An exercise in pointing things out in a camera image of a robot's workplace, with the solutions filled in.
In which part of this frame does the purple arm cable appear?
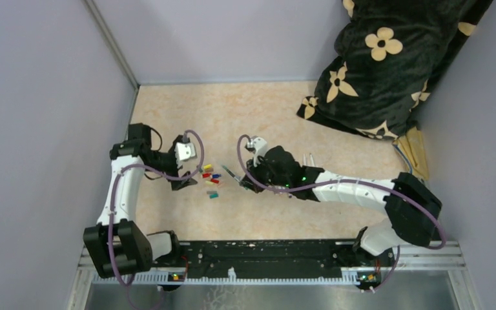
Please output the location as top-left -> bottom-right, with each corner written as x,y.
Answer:
107,130 -> 205,310
236,134 -> 448,293

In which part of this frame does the aluminium frame rail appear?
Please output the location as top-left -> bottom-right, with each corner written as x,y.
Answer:
79,233 -> 464,291

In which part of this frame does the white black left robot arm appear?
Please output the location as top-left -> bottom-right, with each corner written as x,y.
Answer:
83,123 -> 205,283

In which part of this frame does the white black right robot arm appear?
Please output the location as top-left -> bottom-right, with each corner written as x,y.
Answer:
242,142 -> 443,266

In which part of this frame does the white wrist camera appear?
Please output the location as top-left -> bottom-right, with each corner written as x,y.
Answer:
174,142 -> 198,163
245,136 -> 269,167

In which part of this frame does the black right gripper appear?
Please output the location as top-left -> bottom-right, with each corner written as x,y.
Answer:
242,154 -> 291,194

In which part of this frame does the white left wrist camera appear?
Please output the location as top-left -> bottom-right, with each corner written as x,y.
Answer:
174,142 -> 198,163

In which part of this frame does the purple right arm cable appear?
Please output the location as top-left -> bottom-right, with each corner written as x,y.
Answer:
236,134 -> 448,293

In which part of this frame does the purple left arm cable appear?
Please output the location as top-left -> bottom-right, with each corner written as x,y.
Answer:
107,130 -> 205,310

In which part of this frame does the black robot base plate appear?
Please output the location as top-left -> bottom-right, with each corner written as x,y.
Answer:
153,239 -> 395,280

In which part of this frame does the yellow cloth bag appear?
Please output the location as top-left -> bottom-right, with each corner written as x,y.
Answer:
393,127 -> 429,182

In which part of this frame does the black floral blanket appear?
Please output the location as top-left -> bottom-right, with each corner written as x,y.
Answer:
296,1 -> 491,141

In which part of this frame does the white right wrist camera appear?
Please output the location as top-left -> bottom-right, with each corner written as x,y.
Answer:
245,136 -> 269,167

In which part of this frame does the dark grey marker pen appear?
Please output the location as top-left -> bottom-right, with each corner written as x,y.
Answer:
222,165 -> 249,190

